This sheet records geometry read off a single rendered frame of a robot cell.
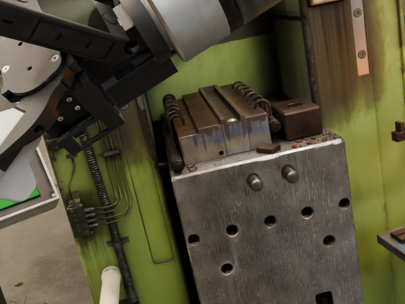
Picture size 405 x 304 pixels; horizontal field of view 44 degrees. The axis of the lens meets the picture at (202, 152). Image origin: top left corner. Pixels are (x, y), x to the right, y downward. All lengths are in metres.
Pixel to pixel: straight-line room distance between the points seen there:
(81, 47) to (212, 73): 1.22
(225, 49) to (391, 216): 0.68
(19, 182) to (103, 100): 0.09
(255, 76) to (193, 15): 1.23
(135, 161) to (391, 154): 0.67
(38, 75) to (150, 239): 1.00
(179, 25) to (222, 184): 0.74
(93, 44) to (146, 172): 0.92
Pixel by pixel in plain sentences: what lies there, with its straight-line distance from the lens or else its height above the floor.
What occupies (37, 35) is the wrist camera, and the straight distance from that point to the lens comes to 0.35.
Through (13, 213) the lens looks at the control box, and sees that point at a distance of 0.97.
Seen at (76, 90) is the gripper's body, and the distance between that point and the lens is 0.38.
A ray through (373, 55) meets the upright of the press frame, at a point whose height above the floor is 1.04.
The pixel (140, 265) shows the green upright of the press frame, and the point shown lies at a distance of 1.37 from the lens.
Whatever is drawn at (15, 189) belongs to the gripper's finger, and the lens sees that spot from 0.40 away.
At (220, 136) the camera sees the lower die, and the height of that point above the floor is 0.96.
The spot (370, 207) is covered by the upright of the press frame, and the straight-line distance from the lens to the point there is 1.44.
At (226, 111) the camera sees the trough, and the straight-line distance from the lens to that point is 1.22.
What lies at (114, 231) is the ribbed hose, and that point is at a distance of 1.30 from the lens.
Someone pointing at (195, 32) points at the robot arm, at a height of 1.24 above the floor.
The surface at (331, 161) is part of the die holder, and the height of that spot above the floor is 0.87.
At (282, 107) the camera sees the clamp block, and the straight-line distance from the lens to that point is 1.19.
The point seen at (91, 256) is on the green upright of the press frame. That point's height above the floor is 0.69.
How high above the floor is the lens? 1.27
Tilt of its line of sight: 17 degrees down
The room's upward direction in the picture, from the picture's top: 12 degrees counter-clockwise
